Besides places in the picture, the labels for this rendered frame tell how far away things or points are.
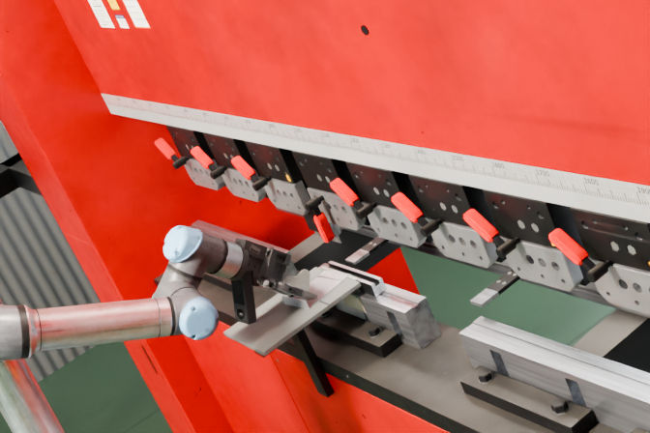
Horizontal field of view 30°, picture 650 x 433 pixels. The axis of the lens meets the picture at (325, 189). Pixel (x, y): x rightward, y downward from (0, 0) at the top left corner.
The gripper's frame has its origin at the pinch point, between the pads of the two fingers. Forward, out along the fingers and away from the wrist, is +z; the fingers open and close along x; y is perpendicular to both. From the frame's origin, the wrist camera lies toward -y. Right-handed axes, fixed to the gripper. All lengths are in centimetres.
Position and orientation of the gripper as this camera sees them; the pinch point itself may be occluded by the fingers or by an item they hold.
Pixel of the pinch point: (302, 297)
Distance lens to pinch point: 260.8
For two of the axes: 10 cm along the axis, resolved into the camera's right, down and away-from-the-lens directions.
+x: -6.3, -0.5, 7.7
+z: 7.2, 3.1, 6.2
